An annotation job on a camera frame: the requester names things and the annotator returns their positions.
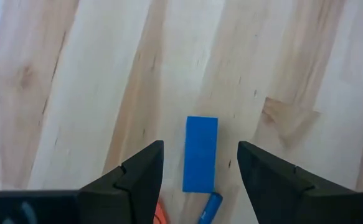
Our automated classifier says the dark blue pen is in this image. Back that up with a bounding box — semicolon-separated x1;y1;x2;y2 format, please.
197;191;224;224

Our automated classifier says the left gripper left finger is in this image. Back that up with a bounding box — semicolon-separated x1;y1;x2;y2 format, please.
0;139;165;224

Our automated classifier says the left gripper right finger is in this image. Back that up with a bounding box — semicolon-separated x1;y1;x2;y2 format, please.
237;140;363;224

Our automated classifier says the orange eraser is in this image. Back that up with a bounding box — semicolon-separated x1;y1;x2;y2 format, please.
152;198;171;224

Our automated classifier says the blue eraser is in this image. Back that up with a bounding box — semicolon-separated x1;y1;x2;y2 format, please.
182;115;219;194

